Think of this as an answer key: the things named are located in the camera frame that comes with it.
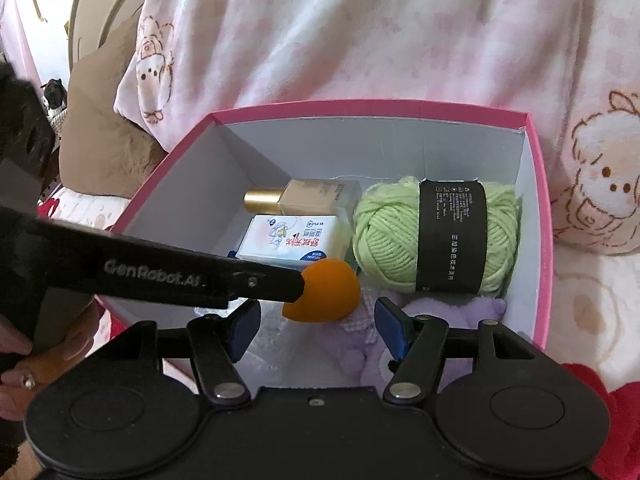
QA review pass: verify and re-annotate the pink cardboard box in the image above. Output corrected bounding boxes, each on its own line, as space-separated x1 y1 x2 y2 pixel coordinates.
94 97 556 386

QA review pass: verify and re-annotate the bear print bed blanket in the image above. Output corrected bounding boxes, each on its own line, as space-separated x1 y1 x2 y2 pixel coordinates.
37 184 640 480

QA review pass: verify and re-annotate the bedside table with clutter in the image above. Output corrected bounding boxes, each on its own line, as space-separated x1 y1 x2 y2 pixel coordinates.
40 78 67 136

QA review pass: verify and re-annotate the person's left hand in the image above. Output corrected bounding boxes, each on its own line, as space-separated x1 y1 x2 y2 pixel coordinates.
1 302 104 422

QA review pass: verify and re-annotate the brown pillow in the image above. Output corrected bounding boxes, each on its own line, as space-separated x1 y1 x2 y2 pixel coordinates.
58 16 166 198

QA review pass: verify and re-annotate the green yarn ball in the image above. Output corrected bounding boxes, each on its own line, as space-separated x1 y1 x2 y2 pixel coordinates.
352 177 521 296

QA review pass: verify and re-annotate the beige bed headboard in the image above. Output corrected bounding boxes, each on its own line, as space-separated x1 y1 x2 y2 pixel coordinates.
68 0 144 70

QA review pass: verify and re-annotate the orange makeup sponge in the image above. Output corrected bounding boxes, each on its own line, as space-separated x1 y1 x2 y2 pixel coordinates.
282 259 361 323

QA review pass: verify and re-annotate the pink cartoon pillow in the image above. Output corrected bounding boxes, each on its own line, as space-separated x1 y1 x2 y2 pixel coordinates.
114 0 639 255

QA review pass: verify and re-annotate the blue wet wipes pack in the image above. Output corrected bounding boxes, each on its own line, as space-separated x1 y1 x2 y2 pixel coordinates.
227 249 252 261

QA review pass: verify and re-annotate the small white tissue pack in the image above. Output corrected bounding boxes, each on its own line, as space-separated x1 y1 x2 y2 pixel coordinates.
235 214 350 270

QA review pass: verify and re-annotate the foundation bottle gold cap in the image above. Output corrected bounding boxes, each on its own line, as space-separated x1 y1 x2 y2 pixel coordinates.
243 179 361 219

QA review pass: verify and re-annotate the purple plush toy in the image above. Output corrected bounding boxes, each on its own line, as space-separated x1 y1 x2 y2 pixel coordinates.
319 290 506 392

